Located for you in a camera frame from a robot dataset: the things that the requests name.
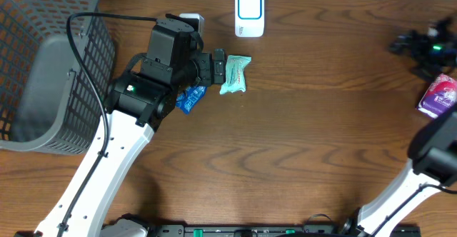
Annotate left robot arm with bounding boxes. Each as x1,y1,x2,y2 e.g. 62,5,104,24
33,13,226,237

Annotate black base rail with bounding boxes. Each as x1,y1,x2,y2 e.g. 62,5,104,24
99,223,422,237

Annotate purple pink liners pack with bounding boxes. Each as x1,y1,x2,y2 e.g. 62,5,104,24
416,74,456,119

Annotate grey plastic mesh basket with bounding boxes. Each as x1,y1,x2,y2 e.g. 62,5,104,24
1,0,115,155

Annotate mint green wipes packet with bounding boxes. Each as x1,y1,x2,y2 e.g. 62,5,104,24
219,55,251,95

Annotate white barcode scanner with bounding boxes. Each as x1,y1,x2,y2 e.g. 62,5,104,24
235,0,265,38

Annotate blue snack packet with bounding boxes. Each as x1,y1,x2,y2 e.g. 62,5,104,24
176,86,207,114

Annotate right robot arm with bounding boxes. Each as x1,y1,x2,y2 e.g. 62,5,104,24
340,25,456,236

